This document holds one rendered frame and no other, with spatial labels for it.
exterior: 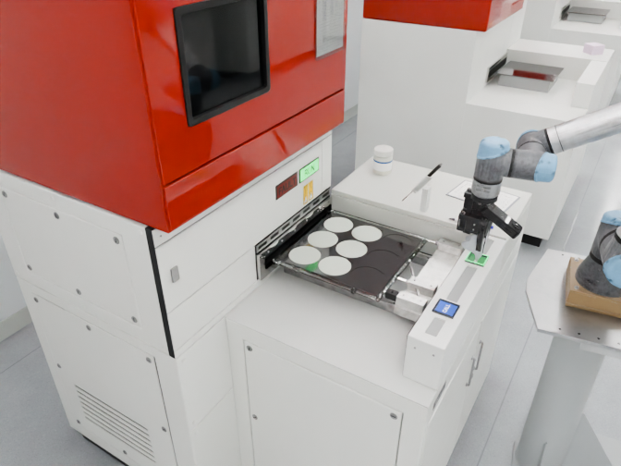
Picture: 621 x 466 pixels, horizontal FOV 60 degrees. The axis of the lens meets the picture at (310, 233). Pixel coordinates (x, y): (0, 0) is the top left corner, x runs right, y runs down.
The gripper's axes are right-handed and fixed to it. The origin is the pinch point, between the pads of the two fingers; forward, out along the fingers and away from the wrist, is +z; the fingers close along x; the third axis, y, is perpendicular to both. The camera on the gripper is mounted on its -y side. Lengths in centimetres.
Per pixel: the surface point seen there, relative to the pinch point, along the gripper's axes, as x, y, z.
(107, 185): 66, 71, -32
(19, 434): 76, 149, 98
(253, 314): 41, 52, 15
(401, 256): 1.7, 23.0, 7.4
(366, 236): -3.1, 37.6, 7.4
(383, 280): 15.9, 22.6, 7.5
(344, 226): -4.4, 46.7, 7.5
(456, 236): -15.1, 11.5, 5.1
